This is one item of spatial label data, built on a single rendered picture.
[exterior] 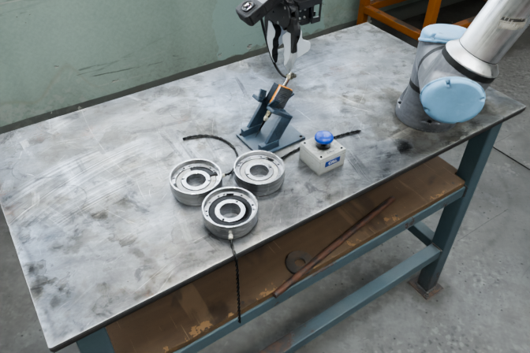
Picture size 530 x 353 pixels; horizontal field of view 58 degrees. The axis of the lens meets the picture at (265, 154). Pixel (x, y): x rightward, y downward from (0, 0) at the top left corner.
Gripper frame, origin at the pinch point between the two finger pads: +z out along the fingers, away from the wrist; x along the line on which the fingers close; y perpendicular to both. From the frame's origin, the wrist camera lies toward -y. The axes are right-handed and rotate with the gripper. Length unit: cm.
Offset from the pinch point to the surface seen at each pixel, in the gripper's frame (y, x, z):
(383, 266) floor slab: 49, -7, 99
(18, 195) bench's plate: -55, 14, 20
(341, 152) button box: 4.3, -17.0, 15.0
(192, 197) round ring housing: -27.6, -10.0, 16.3
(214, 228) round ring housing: -28.2, -18.9, 16.4
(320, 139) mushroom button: 0.8, -14.0, 11.8
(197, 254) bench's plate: -32.5, -20.0, 19.5
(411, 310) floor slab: 43, -26, 99
